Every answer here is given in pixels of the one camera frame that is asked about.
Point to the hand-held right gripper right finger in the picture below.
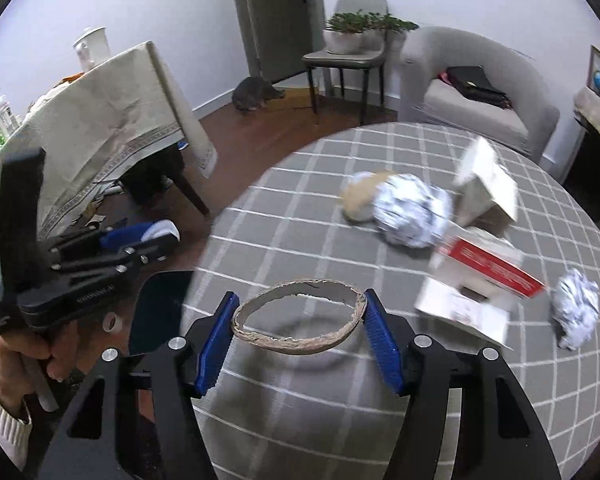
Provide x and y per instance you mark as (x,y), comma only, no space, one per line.
(386,347)

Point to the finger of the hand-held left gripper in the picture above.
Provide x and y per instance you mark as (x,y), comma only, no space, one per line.
(145,252)
(75,242)

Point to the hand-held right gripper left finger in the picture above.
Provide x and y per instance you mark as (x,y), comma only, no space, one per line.
(214,347)

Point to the red and white carton box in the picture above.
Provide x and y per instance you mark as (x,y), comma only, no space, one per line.
(485,265)

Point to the person's left forearm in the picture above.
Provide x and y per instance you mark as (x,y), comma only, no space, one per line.
(2,417)

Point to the person's left hand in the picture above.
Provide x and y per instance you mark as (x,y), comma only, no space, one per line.
(65,355)

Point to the dark wooden dining table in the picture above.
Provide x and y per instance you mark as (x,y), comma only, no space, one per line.
(150,175)

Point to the table with beige cloth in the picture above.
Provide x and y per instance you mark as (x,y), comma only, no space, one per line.
(105,120)

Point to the large crumpled foil ball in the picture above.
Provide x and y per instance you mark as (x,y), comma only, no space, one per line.
(412,210)

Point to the crumpled brown paper ball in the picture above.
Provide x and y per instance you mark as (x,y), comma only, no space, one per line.
(357,200)

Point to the plain white carton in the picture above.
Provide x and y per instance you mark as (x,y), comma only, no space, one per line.
(485,185)

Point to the grey cat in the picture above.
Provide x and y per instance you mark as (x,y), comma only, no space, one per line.
(255,94)

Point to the small crumpled foil ball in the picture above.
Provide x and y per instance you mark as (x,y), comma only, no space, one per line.
(575,305)

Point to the white kettle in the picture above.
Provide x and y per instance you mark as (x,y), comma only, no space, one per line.
(92,47)

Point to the grey armchair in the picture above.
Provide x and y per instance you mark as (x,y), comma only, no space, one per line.
(485,115)

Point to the grey door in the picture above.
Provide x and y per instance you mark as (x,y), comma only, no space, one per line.
(280,15)

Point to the grey dining chair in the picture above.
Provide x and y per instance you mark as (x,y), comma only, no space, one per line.
(345,62)

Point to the black handbag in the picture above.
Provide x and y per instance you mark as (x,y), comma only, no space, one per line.
(475,85)

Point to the potted plant in white pot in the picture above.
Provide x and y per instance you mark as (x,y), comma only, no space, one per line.
(342,37)
(387,25)

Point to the beige fringed cabinet cloth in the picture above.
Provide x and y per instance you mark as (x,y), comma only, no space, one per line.
(597,110)

